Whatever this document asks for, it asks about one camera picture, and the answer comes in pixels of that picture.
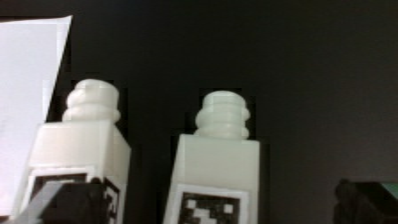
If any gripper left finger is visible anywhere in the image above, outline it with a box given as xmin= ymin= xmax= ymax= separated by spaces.
xmin=16 ymin=182 xmax=108 ymax=224

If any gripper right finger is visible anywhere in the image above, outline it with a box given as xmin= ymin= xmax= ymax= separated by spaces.
xmin=332 ymin=179 xmax=398 ymax=224

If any white table leg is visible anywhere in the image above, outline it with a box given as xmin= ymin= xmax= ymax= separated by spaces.
xmin=3 ymin=79 xmax=131 ymax=224
xmin=161 ymin=91 xmax=259 ymax=224

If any white sheet with markers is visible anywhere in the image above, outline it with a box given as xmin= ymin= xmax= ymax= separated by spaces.
xmin=0 ymin=16 xmax=73 ymax=217

